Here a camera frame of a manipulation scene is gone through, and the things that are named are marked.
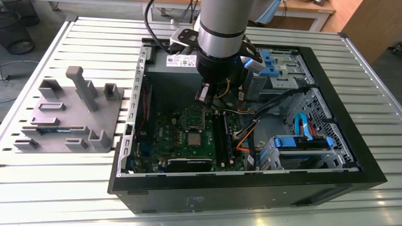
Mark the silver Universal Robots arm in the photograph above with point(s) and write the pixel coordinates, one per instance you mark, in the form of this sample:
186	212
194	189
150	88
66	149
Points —
219	23

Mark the wooden cabinet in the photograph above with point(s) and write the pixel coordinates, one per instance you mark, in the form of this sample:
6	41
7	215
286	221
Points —
373	23

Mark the green Dell motherboard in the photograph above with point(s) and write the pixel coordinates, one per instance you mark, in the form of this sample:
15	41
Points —
166	141

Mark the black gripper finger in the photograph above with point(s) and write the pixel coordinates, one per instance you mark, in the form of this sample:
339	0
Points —
201	96
215	94

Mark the black graphics card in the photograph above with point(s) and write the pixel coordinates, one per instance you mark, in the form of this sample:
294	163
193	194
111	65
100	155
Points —
189	164

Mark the hard disk in blue carrier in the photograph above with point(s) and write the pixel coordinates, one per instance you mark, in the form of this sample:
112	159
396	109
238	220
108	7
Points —
283	142

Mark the silver green CPU chip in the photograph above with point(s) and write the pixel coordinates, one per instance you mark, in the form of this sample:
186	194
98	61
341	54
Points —
195	139

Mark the silver side wrist camera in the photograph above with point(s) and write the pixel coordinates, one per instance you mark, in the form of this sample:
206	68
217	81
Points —
183	38

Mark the blue RAM stick on rack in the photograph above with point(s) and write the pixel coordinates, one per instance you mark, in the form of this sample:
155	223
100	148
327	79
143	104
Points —
54	130

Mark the metal disk bay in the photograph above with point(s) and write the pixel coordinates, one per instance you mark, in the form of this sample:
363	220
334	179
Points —
314	155

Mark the black open PC case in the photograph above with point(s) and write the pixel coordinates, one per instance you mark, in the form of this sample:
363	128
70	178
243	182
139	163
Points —
219	195

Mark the blue drive latch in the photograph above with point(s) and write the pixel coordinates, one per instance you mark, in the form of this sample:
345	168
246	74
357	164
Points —
270	68

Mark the white power connector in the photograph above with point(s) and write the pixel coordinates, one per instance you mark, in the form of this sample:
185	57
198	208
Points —
235	134

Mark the grey power supply unit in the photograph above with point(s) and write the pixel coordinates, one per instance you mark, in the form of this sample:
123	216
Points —
175	77

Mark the grey metal drive cage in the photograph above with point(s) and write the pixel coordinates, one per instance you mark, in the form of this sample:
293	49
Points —
282	82

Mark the black RAM slot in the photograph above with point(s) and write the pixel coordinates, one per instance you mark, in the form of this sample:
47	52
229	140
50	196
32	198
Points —
215	141

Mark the wood-top white table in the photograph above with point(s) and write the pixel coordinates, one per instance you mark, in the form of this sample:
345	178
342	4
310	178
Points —
307	9

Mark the grey plastic parts rack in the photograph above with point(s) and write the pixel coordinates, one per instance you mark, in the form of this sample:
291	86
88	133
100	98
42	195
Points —
75	113

